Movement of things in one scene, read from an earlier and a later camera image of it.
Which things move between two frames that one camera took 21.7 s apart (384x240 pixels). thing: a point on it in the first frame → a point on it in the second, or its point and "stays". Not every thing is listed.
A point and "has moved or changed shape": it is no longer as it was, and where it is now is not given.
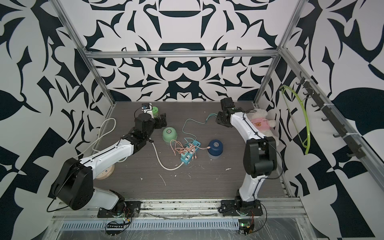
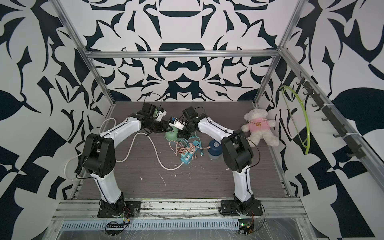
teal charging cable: (198, 122) has moved or changed shape
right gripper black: (218, 118) → (182, 134)
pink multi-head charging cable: (176, 146) stays
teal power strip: (186, 156) stays
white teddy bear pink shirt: (258, 117) stays
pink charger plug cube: (190, 145) stays
